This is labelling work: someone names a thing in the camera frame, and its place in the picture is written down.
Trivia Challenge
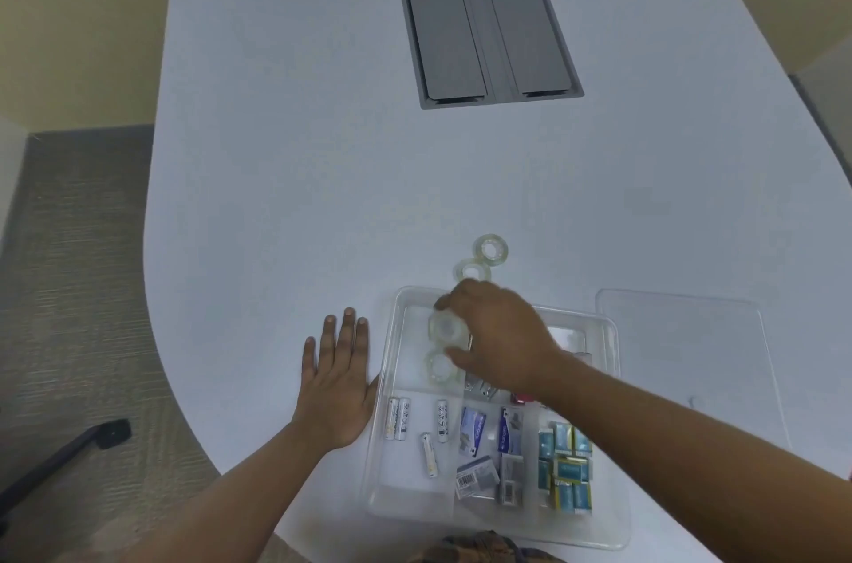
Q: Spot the person's left hand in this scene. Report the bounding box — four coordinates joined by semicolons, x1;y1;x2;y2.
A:
292;307;381;450

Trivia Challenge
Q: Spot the person's right hand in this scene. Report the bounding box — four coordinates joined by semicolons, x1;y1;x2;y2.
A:
433;279;567;401

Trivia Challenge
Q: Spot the transparent tape roll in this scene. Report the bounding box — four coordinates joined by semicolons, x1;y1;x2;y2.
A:
428;309;467;344
423;349;464;386
452;257;493;284
473;233;512;266

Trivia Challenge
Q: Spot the clear plastic organizer tray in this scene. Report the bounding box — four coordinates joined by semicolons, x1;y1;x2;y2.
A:
359;286;634;551

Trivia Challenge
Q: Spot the clear plastic lid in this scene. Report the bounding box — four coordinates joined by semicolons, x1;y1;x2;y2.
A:
594;288;793;450

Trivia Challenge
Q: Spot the person's right forearm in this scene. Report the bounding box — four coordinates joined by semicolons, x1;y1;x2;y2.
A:
532;355;852;563

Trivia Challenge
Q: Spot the person's left forearm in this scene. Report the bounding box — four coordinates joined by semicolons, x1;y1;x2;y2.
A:
119;419;347;563

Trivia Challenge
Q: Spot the blue and white packet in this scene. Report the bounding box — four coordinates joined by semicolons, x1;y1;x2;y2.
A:
497;407;525;456
459;407;488;456

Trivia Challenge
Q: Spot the white barcode card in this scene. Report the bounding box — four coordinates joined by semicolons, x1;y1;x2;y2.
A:
454;456;501;501

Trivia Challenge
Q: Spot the white barcode packet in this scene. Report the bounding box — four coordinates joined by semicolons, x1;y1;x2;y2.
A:
499;454;525;509

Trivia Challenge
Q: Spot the pile of blue staple boxes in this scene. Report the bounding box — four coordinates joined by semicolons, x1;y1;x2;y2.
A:
536;421;595;516

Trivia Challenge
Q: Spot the plaid shirt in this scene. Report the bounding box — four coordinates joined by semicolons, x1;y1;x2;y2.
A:
406;530;567;563

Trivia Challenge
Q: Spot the black chair base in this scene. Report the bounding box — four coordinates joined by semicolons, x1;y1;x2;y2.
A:
0;419;133;517

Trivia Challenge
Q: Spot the grey table cable hatch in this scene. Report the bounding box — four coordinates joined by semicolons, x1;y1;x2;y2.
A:
393;0;586;111

